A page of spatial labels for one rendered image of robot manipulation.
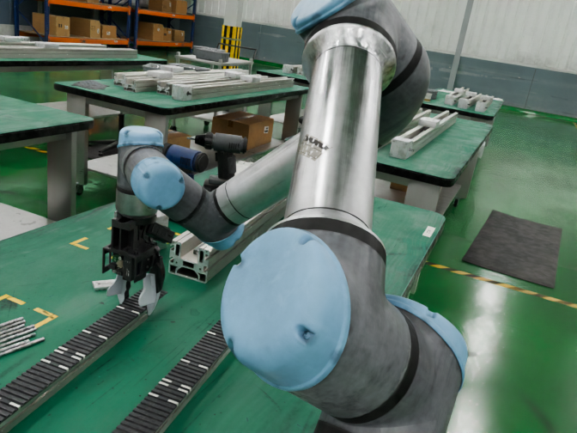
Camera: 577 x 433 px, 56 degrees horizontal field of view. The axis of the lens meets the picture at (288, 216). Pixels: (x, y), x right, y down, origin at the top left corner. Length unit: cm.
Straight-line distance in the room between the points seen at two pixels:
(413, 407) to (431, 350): 6
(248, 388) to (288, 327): 58
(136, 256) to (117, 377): 21
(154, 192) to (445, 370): 51
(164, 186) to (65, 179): 215
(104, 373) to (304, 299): 64
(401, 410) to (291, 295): 16
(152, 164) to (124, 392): 37
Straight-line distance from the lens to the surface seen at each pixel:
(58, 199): 306
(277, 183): 86
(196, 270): 129
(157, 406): 88
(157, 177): 85
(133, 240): 101
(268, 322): 42
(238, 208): 89
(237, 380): 100
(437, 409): 54
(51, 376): 95
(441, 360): 54
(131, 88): 399
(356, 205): 50
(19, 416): 92
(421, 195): 286
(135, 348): 106
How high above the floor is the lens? 138
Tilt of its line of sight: 20 degrees down
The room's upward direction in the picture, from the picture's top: 9 degrees clockwise
